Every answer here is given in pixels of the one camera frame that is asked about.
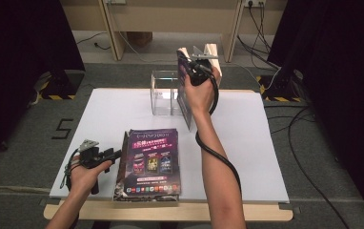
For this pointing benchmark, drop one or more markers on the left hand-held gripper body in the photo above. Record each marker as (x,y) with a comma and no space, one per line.
(89,158)

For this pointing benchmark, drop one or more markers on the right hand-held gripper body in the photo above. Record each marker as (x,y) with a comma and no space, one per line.
(200,71)

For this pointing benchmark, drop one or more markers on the dark brown magazine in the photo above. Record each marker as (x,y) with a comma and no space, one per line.
(121,165)

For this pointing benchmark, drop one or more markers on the white magazine with picture grid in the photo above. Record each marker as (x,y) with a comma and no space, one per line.
(213,52)

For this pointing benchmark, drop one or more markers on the clear acrylic file holder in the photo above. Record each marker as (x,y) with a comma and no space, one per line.
(164,95)

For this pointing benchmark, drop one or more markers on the person's left hand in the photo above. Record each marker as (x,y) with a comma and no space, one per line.
(81,179)

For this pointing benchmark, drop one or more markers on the person's right hand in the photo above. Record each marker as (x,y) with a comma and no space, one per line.
(200,100)

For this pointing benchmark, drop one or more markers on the beige wooden desk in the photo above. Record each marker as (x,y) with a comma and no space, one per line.
(170,16)

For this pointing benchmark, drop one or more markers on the brown cardboard box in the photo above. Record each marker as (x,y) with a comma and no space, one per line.
(140,38)

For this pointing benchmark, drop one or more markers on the black stand base hazard tape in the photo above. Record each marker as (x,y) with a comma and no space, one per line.
(62,86)
(281,87)

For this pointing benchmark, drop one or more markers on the white power strip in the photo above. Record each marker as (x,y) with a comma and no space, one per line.
(116,1)

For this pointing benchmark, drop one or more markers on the black curtain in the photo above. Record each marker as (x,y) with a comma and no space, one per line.
(345,79)
(18,63)

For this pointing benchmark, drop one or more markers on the white wall socket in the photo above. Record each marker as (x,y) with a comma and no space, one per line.
(255,2)

